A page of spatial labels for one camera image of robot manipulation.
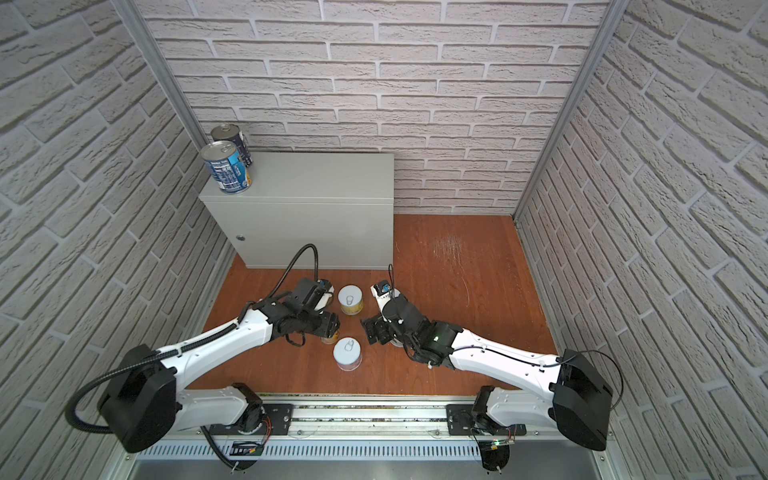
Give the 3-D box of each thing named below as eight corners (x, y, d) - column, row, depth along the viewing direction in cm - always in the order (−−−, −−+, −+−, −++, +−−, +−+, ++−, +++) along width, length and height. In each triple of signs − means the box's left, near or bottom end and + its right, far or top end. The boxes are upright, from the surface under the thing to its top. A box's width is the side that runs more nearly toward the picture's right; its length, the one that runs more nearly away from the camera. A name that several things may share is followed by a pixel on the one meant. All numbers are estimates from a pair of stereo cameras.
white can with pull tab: (334, 371, 83) (331, 364, 79) (338, 344, 88) (335, 336, 83) (361, 371, 84) (359, 365, 79) (363, 344, 88) (361, 336, 84)
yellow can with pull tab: (338, 315, 93) (335, 307, 89) (341, 293, 99) (338, 284, 94) (362, 315, 94) (360, 307, 89) (364, 293, 99) (362, 284, 94)
